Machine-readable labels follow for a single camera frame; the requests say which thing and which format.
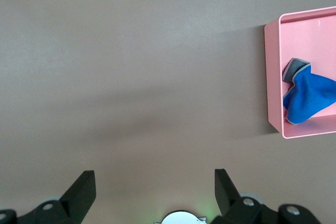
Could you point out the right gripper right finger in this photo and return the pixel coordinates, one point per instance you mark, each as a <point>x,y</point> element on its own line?
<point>249,208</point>

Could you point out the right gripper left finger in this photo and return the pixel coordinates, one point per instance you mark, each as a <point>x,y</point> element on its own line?
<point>65,205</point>

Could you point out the blue cloth with grey underside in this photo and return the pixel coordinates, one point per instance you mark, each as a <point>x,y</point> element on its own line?
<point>307,95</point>

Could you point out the pink plastic bin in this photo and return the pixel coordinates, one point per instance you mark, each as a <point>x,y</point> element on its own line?
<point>274,77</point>

